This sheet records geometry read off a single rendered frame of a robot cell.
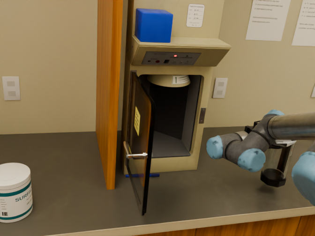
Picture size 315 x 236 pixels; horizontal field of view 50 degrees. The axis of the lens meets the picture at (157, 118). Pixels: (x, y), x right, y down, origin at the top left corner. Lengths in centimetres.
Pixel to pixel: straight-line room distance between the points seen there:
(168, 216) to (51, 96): 83
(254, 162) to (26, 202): 73
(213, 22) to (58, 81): 79
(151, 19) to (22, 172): 64
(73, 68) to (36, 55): 17
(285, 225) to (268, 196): 14
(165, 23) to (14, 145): 91
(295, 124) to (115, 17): 60
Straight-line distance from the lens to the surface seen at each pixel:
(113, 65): 111
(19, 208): 120
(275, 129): 106
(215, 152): 114
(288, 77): 206
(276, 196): 146
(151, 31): 109
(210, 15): 126
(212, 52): 119
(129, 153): 104
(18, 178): 117
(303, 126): 95
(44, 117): 174
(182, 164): 146
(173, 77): 130
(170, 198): 131
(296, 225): 155
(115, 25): 109
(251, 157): 106
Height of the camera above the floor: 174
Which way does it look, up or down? 24 degrees down
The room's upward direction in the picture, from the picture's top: 6 degrees clockwise
